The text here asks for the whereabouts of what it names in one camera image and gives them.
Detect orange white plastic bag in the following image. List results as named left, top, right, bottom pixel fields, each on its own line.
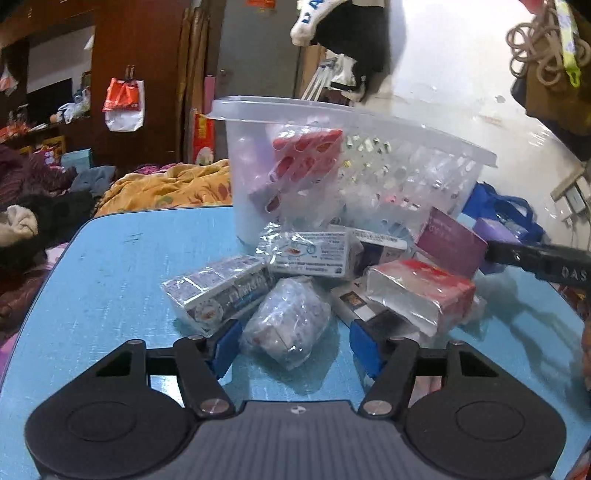
left=102, top=77, right=146, bottom=133

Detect black white flat box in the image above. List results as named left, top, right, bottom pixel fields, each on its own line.
left=329, top=282, right=419, bottom=344

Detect light purple box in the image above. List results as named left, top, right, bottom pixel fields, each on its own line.
left=472, top=217, right=523, bottom=276

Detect black television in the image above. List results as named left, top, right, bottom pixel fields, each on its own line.
left=26, top=77, right=75, bottom=117

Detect brown wooden wardrobe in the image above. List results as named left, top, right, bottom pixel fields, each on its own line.
left=0, top=0, right=195, bottom=167

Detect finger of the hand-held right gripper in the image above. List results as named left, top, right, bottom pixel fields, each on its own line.
left=485, top=241, right=591, bottom=289

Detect metal poles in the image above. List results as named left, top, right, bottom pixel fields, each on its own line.
left=299, top=56, right=337, bottom=101

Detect white black hanging jacket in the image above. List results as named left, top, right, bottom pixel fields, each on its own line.
left=289, top=0, right=394, bottom=101

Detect yellow green strap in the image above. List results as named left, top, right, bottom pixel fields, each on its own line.
left=553, top=0, right=583, bottom=89

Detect blue shopping bag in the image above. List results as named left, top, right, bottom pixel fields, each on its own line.
left=461, top=181, right=551, bottom=246

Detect dark purple clothes pile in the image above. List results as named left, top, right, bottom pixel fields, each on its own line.
left=0, top=147, right=95, bottom=278

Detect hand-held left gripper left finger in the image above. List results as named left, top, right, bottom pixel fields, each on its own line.
left=95, top=318, right=244, bottom=420

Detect red plastic packet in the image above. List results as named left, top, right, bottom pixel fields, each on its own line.
left=269, top=128, right=345, bottom=214

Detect white blue printed packet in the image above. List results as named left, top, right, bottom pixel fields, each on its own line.
left=255, top=230, right=366, bottom=278

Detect white black small box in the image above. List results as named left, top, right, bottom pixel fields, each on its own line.
left=355, top=232, right=413, bottom=267

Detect grey door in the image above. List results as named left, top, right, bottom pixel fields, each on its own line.
left=216, top=0, right=305, bottom=100

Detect white power strip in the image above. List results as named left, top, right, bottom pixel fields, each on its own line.
left=551, top=161, right=591, bottom=228

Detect white hanging plastic bag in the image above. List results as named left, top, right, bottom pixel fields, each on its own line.
left=0, top=64, right=20, bottom=96

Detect magenta cardboard box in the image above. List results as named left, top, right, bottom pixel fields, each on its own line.
left=412, top=206, right=490, bottom=278

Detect teal box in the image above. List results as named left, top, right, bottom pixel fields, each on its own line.
left=59, top=148, right=93, bottom=175

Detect wooden planks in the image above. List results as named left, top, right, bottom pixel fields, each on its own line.
left=179, top=7, right=223, bottom=163

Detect plastic white roll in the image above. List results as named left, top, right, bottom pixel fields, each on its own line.
left=239, top=275, right=332, bottom=371

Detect yellow blanket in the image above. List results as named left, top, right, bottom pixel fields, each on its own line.
left=93, top=158, right=232, bottom=219

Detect coiled beige rope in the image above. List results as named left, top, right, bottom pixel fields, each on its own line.
left=505, top=8, right=574, bottom=89

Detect beige cloth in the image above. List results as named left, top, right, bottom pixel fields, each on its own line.
left=0, top=204, right=40, bottom=251

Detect red white tissue pack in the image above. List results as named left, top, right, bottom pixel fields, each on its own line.
left=361, top=259, right=477, bottom=336

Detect red paper decoration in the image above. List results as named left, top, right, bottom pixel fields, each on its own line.
left=191, top=112, right=217, bottom=165

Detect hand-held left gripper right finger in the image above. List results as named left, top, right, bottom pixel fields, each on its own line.
left=349, top=320, right=502, bottom=418

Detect white printed tissue packet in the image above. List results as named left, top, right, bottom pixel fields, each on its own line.
left=161, top=255, right=274, bottom=332

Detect white plastic basket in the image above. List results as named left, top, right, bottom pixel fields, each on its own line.
left=209, top=95, right=500, bottom=252

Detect grey blue cloth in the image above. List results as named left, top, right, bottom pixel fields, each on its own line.
left=69, top=165, right=117, bottom=193

